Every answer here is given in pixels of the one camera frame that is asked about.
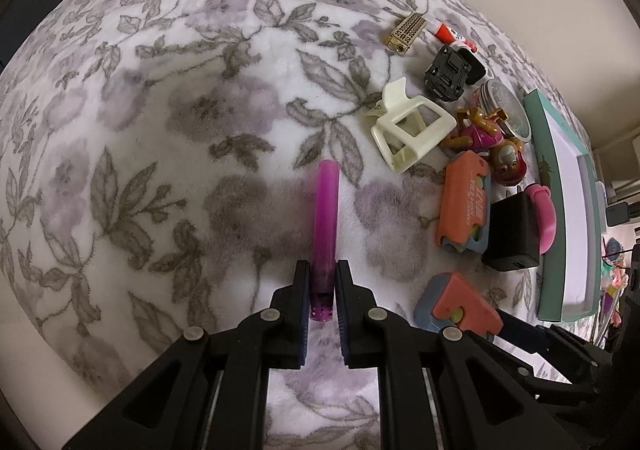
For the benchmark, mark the black plugged charger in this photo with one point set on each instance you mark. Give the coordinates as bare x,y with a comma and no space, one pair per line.
617,214

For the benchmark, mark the cream hair claw clip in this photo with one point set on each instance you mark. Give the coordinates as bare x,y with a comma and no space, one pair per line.
406,129

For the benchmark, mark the pink brown puppy figure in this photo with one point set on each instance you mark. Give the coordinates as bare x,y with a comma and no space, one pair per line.
483,134

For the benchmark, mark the black toy car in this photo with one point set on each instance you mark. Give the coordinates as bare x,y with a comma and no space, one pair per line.
454,68

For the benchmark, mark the round tin of beads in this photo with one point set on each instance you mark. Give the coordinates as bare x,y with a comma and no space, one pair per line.
494,95

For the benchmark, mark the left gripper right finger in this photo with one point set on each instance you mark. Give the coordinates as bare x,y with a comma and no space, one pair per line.
438,390

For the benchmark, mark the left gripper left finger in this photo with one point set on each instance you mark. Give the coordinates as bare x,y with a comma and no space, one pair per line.
208,391

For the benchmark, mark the orange blue carrot knife toy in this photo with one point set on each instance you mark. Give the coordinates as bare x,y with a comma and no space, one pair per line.
465,205

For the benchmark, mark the teal white box tray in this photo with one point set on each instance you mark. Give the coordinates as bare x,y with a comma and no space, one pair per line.
571,271

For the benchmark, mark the purple translucent lighter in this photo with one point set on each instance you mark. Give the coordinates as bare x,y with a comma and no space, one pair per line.
325,236

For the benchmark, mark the red white glue tube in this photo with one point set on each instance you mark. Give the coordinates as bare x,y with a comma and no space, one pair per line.
447,35

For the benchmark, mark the black usb wall charger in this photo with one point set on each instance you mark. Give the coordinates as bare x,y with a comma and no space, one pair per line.
513,241

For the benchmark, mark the orange blue toy gun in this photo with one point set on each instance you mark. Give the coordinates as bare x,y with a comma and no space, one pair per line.
451,300

